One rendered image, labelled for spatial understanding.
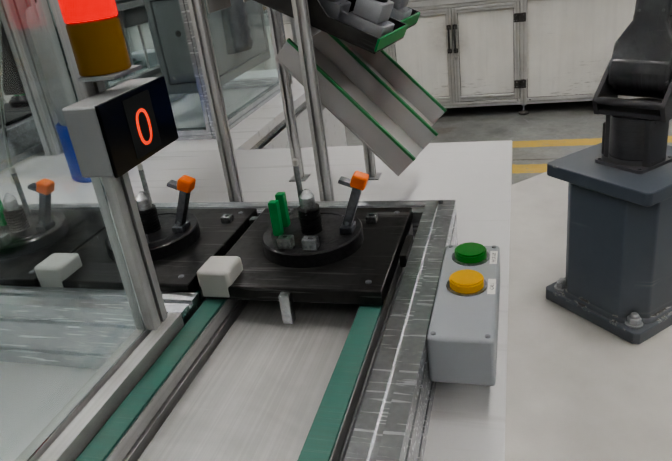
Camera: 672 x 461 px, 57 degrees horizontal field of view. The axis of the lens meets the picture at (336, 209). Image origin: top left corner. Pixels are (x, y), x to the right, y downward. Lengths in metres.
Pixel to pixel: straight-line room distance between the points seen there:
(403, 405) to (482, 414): 0.16
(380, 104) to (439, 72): 3.68
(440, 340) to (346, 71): 0.61
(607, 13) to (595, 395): 4.11
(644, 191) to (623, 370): 0.21
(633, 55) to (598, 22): 3.94
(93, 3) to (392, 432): 0.47
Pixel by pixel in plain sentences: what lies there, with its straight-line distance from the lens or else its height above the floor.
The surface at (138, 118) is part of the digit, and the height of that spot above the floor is 1.21.
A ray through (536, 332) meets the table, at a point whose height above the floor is 0.86.
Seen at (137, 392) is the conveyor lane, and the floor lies 0.95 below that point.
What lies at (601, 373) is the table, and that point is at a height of 0.86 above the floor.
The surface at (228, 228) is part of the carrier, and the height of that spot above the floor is 0.97.
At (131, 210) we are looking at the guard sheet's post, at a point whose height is 1.11.
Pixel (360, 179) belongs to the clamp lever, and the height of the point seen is 1.07.
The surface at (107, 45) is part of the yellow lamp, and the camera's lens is 0.64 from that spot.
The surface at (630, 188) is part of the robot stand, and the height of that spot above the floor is 1.06.
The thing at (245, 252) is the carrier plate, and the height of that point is 0.97.
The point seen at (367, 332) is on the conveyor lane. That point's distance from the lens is 0.70.
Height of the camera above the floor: 1.35
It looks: 23 degrees down
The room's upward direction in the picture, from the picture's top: 8 degrees counter-clockwise
